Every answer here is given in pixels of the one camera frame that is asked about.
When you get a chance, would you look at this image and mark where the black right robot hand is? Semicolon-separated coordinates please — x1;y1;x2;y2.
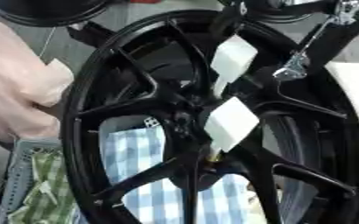
213;0;359;82

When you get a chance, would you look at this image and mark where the black spoked wheel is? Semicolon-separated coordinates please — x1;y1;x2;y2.
58;8;359;224

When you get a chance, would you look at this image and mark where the black round tyre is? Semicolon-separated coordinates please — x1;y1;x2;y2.
0;0;114;28

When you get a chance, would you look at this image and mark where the person's hand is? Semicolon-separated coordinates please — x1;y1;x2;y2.
0;17;77;144

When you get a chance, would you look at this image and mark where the green white checked bundle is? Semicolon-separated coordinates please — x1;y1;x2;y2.
6;150;81;224

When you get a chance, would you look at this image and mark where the grey pierced tray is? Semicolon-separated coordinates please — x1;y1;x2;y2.
0;136;83;224

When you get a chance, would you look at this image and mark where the small white pierced bracket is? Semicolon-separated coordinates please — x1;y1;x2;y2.
143;116;161;129

